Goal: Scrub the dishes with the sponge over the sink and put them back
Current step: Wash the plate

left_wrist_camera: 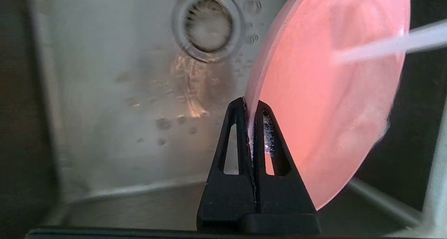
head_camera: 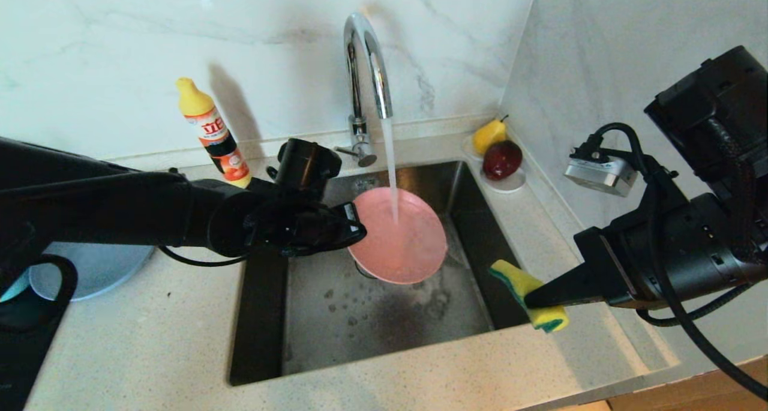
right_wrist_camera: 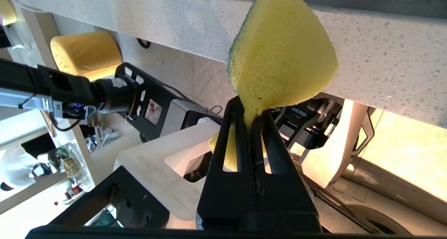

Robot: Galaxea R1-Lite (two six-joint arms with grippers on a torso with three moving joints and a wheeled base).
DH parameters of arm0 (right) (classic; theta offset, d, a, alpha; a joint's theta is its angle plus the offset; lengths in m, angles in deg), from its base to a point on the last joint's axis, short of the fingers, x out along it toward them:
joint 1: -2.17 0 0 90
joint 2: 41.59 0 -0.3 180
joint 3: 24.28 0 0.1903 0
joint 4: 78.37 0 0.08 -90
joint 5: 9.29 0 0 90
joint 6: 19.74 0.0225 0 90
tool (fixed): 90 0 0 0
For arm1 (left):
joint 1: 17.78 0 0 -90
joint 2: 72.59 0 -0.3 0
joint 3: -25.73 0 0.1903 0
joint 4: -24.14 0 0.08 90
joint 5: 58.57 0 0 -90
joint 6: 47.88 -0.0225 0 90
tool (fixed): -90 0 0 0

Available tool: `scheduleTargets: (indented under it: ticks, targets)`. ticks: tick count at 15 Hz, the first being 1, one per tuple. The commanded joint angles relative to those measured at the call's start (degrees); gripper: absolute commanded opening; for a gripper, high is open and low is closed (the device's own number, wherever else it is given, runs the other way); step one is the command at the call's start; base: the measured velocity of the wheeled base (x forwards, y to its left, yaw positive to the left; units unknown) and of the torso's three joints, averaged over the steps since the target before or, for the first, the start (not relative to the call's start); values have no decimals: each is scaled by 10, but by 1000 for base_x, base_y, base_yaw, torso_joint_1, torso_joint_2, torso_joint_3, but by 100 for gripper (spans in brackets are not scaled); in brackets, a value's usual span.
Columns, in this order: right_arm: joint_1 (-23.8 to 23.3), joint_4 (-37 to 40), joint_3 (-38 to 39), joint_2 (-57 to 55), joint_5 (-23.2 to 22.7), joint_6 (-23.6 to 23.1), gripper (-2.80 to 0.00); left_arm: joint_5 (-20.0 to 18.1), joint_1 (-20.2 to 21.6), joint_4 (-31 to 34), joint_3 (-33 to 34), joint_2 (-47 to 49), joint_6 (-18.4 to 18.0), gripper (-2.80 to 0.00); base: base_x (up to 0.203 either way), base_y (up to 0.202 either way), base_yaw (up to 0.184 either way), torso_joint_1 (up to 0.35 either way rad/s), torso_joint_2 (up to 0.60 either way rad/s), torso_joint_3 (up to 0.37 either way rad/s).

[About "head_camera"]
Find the running water stream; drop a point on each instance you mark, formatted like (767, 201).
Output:
(391, 165)

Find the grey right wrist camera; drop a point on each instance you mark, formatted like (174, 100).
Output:
(600, 171)

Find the black glass cooktop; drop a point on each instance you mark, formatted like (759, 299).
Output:
(24, 363)

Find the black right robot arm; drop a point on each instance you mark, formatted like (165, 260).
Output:
(720, 243)

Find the small white dish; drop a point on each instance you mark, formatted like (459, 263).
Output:
(510, 186)

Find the dark red apple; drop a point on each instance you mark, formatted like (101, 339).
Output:
(501, 160)

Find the yellow green sponge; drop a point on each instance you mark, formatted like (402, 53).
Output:
(516, 279)

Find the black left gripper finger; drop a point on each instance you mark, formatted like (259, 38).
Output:
(357, 228)

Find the chrome gooseneck faucet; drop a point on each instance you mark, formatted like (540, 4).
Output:
(360, 27)

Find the yellow-capped detergent bottle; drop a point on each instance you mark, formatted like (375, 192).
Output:
(213, 132)

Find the round metal drain strainer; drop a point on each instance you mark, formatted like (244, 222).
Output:
(362, 271)

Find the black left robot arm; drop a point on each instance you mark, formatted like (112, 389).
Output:
(120, 207)

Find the pink plate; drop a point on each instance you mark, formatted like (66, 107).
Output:
(402, 243)

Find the stainless steel sink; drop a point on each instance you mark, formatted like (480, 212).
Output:
(336, 333)

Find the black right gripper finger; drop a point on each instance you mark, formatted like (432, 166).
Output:
(570, 291)

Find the yellow pear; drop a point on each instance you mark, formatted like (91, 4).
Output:
(487, 136)

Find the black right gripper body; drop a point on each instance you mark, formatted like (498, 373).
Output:
(606, 267)

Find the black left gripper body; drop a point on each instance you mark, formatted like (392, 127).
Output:
(306, 225)

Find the blue-grey plate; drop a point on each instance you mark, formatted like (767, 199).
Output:
(102, 267)

